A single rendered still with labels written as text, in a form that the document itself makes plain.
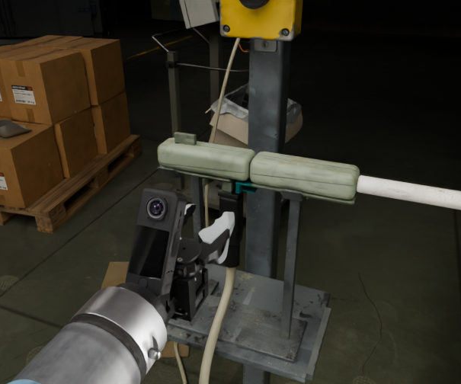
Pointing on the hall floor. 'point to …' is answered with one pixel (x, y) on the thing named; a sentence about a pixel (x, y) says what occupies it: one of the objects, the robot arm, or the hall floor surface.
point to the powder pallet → (55, 204)
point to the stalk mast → (280, 81)
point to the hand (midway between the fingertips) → (209, 209)
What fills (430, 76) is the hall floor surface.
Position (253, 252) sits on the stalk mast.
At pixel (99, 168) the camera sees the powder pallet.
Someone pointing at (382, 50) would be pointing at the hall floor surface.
